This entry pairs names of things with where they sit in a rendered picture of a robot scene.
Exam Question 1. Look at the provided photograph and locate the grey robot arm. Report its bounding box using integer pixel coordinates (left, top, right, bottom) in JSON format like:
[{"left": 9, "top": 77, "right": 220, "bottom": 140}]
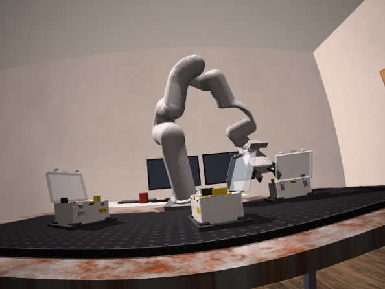
[{"left": 152, "top": 55, "right": 268, "bottom": 204}]

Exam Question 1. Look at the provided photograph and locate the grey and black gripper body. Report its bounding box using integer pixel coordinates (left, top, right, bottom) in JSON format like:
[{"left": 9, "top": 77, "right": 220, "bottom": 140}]
[{"left": 255, "top": 149, "right": 273, "bottom": 174}]

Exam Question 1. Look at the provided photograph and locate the yellow perforated plate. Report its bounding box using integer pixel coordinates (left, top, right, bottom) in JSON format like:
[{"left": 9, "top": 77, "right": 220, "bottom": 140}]
[
  {"left": 198, "top": 187, "right": 228, "bottom": 198},
  {"left": 61, "top": 196, "right": 101, "bottom": 203}
]

